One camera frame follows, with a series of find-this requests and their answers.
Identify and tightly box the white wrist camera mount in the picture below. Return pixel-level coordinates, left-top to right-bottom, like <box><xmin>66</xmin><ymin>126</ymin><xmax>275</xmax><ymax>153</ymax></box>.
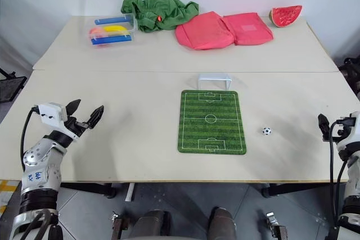
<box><xmin>335</xmin><ymin>111</ymin><xmax>360</xmax><ymax>151</ymax></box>
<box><xmin>38</xmin><ymin>102</ymin><xmax>69</xmax><ymax>126</ymax></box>

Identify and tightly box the metal clamp bracket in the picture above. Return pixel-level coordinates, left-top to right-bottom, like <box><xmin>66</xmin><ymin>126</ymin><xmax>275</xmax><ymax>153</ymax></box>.
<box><xmin>110</xmin><ymin>211</ymin><xmax>131</xmax><ymax>240</ymax></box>
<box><xmin>265</xmin><ymin>211</ymin><xmax>288</xmax><ymax>240</ymax></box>

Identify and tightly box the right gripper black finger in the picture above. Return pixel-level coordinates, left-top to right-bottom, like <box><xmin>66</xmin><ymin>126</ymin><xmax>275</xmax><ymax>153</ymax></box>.
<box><xmin>317</xmin><ymin>113</ymin><xmax>331</xmax><ymax>141</ymax></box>

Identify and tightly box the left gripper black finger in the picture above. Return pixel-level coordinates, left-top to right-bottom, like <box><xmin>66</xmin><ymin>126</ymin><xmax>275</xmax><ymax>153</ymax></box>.
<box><xmin>65</xmin><ymin>99</ymin><xmax>82</xmax><ymax>117</ymax></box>
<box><xmin>84</xmin><ymin>105</ymin><xmax>105</xmax><ymax>130</ymax></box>

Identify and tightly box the green soccer field mat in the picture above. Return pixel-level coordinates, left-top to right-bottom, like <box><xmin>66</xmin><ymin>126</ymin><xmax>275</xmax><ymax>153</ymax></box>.
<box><xmin>177</xmin><ymin>89</ymin><xmax>248</xmax><ymax>156</ymax></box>

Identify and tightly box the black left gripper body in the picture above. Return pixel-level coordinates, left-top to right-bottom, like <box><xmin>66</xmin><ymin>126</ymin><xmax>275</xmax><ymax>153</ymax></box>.
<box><xmin>63</xmin><ymin>115</ymin><xmax>94</xmax><ymax>140</ymax></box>

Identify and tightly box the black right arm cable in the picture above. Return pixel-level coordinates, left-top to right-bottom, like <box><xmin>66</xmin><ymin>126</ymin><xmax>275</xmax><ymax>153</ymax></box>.
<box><xmin>328</xmin><ymin>120</ymin><xmax>350</xmax><ymax>228</ymax></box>

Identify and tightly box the black equipment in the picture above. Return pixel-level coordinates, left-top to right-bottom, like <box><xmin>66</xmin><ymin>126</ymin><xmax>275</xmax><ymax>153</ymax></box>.
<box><xmin>338</xmin><ymin>57</ymin><xmax>360</xmax><ymax>98</ymax></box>

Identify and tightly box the white table post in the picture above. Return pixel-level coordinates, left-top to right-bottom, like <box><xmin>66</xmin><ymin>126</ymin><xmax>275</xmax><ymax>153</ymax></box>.
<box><xmin>124</xmin><ymin>183</ymin><xmax>136</xmax><ymax>202</ymax></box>

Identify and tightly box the black stand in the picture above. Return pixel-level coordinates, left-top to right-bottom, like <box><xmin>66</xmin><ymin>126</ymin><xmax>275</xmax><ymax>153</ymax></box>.
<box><xmin>0</xmin><ymin>66</ymin><xmax>28</xmax><ymax>103</ymax></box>

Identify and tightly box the pink folded cloth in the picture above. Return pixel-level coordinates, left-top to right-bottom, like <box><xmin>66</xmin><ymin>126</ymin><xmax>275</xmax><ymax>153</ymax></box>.
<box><xmin>174</xmin><ymin>11</ymin><xmax>236</xmax><ymax>51</ymax></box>

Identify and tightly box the black table leg bar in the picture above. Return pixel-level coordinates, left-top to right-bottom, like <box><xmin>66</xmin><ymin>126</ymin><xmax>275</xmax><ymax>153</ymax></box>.
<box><xmin>60</xmin><ymin>182</ymin><xmax>116</xmax><ymax>198</ymax></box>
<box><xmin>260</xmin><ymin>182</ymin><xmax>350</xmax><ymax>198</ymax></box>

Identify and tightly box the clear box with blue clips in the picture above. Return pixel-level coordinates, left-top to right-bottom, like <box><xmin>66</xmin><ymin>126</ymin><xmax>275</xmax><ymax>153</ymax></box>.
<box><xmin>86</xmin><ymin>13</ymin><xmax>138</xmax><ymax>48</ymax></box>

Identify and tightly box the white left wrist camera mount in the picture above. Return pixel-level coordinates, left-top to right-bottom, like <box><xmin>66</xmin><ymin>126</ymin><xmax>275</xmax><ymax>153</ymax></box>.
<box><xmin>38</xmin><ymin>102</ymin><xmax>69</xmax><ymax>126</ymax></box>

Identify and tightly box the dark rounded shape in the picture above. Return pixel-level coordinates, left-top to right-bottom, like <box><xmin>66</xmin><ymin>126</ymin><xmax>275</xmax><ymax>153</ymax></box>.
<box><xmin>131</xmin><ymin>209</ymin><xmax>173</xmax><ymax>240</ymax></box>
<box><xmin>207</xmin><ymin>206</ymin><xmax>237</xmax><ymax>240</ymax></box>

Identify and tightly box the crumpled green cloth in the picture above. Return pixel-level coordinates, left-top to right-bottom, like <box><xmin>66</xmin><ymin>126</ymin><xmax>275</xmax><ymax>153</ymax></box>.
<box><xmin>120</xmin><ymin>0</ymin><xmax>200</xmax><ymax>34</ymax></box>

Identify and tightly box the square pink fabric bag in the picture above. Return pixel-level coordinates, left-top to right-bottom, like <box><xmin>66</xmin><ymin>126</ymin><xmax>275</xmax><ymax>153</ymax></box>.
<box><xmin>222</xmin><ymin>12</ymin><xmax>275</xmax><ymax>47</ymax></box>

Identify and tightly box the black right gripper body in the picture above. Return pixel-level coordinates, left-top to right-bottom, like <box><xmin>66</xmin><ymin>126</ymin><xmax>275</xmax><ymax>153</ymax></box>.
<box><xmin>322</xmin><ymin>129</ymin><xmax>343</xmax><ymax>143</ymax></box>

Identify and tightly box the watermelon slice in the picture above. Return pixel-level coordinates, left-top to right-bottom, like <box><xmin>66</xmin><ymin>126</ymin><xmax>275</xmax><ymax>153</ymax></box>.
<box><xmin>268</xmin><ymin>4</ymin><xmax>303</xmax><ymax>29</ymax></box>

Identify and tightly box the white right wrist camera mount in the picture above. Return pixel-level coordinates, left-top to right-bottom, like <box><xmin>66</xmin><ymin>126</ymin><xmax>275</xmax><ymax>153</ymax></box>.
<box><xmin>335</xmin><ymin>111</ymin><xmax>360</xmax><ymax>151</ymax></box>

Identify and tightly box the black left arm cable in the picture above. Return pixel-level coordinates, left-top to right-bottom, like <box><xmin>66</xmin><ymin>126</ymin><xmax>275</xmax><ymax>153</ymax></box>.
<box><xmin>20</xmin><ymin>106</ymin><xmax>41</xmax><ymax>174</ymax></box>

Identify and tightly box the yellow toy banana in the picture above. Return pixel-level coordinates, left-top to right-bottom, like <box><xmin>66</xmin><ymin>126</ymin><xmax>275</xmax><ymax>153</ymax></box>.
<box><xmin>102</xmin><ymin>25</ymin><xmax>131</xmax><ymax>34</ymax></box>

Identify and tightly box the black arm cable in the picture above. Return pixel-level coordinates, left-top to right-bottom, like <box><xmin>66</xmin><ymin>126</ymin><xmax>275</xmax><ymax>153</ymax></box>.
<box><xmin>20</xmin><ymin>106</ymin><xmax>41</xmax><ymax>174</ymax></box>
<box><xmin>328</xmin><ymin>120</ymin><xmax>350</xmax><ymax>228</ymax></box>

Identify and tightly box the small white goal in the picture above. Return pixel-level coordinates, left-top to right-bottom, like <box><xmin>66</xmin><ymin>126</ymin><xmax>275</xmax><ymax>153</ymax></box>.
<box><xmin>196</xmin><ymin>73</ymin><xmax>234</xmax><ymax>91</ymax></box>

